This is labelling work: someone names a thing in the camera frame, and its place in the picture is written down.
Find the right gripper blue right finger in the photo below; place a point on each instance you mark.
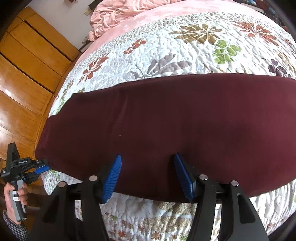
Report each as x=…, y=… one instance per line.
x=199, y=189

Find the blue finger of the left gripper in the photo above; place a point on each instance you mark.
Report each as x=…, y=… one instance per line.
x=41, y=169

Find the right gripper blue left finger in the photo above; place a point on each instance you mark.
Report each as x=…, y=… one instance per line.
x=95, y=191

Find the checkered left sleeve forearm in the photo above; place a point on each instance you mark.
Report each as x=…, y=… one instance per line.
x=17, y=231

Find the person's left hand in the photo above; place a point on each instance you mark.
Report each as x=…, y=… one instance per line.
x=23, y=198

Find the wooden wardrobe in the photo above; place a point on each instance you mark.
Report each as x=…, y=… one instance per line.
x=35, y=60

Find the maroon pants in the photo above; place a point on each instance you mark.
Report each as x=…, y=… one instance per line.
x=228, y=126

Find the pink bed sheet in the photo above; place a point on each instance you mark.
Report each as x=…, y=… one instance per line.
x=179, y=8

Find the pink crumpled blanket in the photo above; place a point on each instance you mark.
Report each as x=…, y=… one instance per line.
x=108, y=14

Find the floral quilted bedspread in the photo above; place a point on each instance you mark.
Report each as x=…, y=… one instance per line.
x=198, y=43

